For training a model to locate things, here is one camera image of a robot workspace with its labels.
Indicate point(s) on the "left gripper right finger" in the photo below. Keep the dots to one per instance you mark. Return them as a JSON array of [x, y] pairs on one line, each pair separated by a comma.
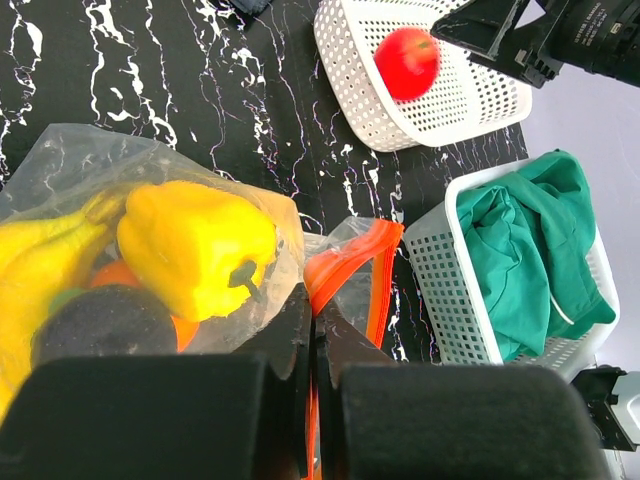
[[338, 344]]

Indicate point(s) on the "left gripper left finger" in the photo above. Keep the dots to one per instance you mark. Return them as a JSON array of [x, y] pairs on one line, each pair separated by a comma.
[[281, 445]]

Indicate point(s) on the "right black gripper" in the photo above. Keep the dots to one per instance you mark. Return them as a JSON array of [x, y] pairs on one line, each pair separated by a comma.
[[599, 37]]

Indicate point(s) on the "red fake apple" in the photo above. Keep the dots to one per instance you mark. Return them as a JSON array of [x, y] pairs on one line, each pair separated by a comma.
[[408, 61]]

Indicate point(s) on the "dark fake avocado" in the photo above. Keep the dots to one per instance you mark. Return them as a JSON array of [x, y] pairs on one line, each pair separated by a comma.
[[104, 321]]

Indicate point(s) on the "fake orange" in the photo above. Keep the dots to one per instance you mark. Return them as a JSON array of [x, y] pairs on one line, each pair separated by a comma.
[[118, 273]]

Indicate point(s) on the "clear zip top bag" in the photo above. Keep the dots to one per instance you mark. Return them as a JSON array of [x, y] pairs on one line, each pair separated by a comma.
[[190, 415]]

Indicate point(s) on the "yellow fake bell pepper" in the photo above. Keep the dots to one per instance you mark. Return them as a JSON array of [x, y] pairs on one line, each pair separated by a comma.
[[202, 251]]

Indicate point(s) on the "yellow fake bananas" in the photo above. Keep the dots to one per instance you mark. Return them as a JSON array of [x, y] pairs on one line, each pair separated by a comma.
[[41, 259]]

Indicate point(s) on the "white perforated basket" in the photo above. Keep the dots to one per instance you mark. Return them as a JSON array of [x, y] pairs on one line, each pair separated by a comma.
[[466, 101]]

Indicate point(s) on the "white basket with clothes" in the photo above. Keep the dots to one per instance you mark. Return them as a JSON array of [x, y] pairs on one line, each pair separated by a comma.
[[440, 260]]

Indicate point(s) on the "green cloth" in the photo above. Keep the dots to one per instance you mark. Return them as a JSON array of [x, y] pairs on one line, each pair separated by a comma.
[[528, 234]]

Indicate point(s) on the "dark blue folded cloth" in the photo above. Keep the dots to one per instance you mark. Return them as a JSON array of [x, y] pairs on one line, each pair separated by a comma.
[[240, 8]]

